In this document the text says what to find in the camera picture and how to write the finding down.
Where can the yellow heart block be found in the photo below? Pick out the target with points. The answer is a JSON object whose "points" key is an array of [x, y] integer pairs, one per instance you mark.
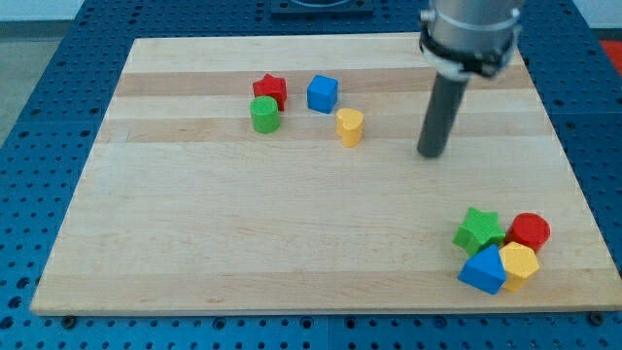
{"points": [[349, 126]]}

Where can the red cylinder block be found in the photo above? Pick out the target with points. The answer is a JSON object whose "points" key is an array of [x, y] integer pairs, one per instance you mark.
{"points": [[529, 229]]}

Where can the blue cube block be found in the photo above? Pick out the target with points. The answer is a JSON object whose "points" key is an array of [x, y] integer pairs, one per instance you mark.
{"points": [[322, 94]]}

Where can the wooden board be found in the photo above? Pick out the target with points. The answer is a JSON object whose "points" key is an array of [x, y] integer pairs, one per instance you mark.
{"points": [[184, 209]]}

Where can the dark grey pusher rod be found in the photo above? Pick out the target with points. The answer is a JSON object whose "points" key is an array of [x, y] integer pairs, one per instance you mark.
{"points": [[444, 103]]}

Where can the green star block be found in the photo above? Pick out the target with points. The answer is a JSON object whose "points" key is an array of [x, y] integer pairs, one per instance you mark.
{"points": [[479, 230]]}

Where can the red star block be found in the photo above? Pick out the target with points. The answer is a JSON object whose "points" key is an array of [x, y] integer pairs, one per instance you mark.
{"points": [[274, 87]]}

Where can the green cylinder block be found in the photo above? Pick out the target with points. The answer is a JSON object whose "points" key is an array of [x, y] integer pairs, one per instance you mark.
{"points": [[264, 114]]}

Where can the yellow hexagon block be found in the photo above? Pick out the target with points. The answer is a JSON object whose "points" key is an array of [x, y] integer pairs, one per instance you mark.
{"points": [[520, 264]]}

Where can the blue triangle block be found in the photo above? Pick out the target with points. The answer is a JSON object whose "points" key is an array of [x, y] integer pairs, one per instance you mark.
{"points": [[484, 271]]}

